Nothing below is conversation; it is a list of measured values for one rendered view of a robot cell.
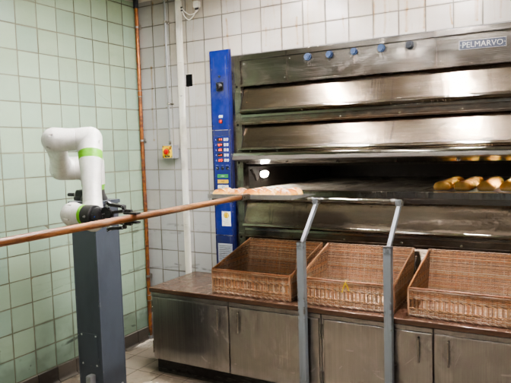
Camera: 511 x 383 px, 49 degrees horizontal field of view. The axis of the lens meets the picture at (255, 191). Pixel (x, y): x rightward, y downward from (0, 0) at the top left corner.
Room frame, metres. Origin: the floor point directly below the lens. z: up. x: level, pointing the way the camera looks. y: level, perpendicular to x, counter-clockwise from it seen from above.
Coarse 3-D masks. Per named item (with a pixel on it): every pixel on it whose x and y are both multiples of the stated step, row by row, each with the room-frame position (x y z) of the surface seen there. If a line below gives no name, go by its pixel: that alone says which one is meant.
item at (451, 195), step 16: (304, 192) 3.64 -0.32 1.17; (320, 192) 3.58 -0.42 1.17; (336, 192) 3.53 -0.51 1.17; (352, 192) 3.48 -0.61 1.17; (368, 192) 3.43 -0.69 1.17; (384, 192) 3.38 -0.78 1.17; (400, 192) 3.33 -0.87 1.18; (416, 192) 3.28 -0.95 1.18; (432, 192) 3.24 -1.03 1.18; (448, 192) 3.20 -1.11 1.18; (464, 192) 3.16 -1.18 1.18; (480, 192) 3.13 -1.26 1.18; (496, 192) 3.10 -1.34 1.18
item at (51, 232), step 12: (192, 204) 2.70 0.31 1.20; (204, 204) 2.78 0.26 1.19; (216, 204) 2.89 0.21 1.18; (132, 216) 2.31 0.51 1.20; (144, 216) 2.38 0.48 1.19; (156, 216) 2.45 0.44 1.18; (60, 228) 1.98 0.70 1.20; (72, 228) 2.02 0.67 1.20; (84, 228) 2.07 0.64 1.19; (96, 228) 2.14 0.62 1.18; (0, 240) 1.76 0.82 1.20; (12, 240) 1.80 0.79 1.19; (24, 240) 1.84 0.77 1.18
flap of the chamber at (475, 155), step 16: (240, 160) 3.75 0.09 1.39; (256, 160) 3.71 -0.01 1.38; (272, 160) 3.66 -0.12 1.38; (288, 160) 3.61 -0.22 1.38; (304, 160) 3.57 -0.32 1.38; (320, 160) 3.53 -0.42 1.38; (352, 160) 3.44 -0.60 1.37; (368, 160) 3.40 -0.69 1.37; (384, 160) 3.36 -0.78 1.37; (400, 160) 3.33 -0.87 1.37; (416, 160) 3.29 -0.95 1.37; (432, 160) 3.25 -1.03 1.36; (448, 160) 3.22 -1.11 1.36; (464, 160) 3.18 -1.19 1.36; (480, 160) 3.15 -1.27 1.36
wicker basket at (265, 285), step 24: (264, 240) 3.75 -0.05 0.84; (288, 240) 3.66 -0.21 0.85; (216, 264) 3.46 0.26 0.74; (240, 264) 3.70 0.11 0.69; (264, 264) 3.71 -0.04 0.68; (288, 264) 3.62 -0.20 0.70; (216, 288) 3.40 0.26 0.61; (240, 288) 3.31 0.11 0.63; (264, 288) 3.43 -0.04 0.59; (288, 288) 3.42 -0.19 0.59
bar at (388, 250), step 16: (400, 208) 2.95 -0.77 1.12; (304, 240) 3.03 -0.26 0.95; (304, 256) 3.01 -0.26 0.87; (384, 256) 2.77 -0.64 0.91; (304, 272) 3.00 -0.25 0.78; (384, 272) 2.77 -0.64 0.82; (304, 288) 3.00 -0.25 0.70; (384, 288) 2.77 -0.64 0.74; (304, 304) 2.99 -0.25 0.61; (384, 304) 2.77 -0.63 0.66; (304, 320) 2.99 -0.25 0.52; (384, 320) 2.77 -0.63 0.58; (304, 336) 2.99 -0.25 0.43; (384, 336) 2.77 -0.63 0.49; (304, 352) 2.99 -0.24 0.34; (384, 352) 2.77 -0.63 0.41; (304, 368) 2.99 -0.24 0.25
